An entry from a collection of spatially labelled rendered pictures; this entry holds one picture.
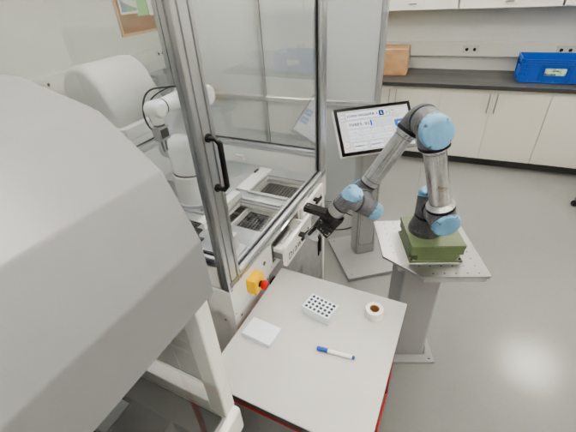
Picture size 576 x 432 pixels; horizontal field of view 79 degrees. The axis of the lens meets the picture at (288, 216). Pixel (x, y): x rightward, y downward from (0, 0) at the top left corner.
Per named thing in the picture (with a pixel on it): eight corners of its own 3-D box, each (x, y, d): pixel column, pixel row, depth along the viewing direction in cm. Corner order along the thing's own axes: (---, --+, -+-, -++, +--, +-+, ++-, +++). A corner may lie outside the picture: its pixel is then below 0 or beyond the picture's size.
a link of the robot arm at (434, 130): (449, 215, 158) (439, 99, 128) (465, 235, 146) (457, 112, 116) (423, 222, 160) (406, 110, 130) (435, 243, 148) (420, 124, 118)
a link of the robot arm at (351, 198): (366, 201, 138) (348, 193, 135) (350, 217, 145) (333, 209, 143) (365, 188, 143) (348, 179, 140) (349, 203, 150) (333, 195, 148)
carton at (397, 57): (409, 69, 427) (412, 45, 411) (405, 76, 403) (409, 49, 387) (375, 69, 441) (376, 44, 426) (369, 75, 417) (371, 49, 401)
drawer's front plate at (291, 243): (311, 231, 181) (310, 213, 174) (286, 267, 159) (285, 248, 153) (308, 231, 181) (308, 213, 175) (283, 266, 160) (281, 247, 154)
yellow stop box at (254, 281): (267, 285, 148) (265, 272, 144) (258, 296, 143) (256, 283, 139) (255, 281, 150) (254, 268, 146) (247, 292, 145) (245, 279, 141)
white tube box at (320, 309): (338, 311, 144) (339, 305, 142) (327, 326, 138) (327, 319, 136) (313, 299, 150) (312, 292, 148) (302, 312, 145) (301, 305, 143)
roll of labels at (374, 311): (363, 321, 139) (364, 314, 137) (365, 307, 145) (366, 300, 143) (382, 323, 138) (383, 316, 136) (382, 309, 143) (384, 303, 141)
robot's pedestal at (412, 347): (420, 321, 229) (442, 227, 187) (434, 363, 205) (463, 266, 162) (373, 321, 231) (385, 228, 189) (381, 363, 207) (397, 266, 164)
